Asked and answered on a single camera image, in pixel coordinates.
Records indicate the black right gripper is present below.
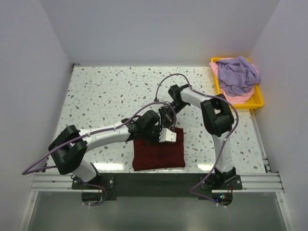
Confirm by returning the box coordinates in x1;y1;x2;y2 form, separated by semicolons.
159;101;189;129

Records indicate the dark red t shirt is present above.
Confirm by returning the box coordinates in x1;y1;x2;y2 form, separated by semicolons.
132;128;185;171

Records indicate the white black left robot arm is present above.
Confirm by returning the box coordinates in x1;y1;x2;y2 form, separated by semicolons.
48;110;160;189

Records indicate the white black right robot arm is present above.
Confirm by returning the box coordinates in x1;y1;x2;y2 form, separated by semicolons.
159;84;236;189

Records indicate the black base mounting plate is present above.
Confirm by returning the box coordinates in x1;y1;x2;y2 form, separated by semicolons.
72;173;243;203

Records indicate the pink t shirt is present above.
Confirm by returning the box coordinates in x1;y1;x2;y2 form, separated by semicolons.
209;61;255;104

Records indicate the lavender t shirt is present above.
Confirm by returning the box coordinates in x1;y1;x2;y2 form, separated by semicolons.
216;56;260;97

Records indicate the yellow plastic bin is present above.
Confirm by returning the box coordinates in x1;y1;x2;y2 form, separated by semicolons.
211;57;264;110

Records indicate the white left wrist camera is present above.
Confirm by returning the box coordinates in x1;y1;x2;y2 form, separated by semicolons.
159;128;177;143

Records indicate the aluminium extrusion rail frame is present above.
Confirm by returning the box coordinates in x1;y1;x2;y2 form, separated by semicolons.
18;105;295;231

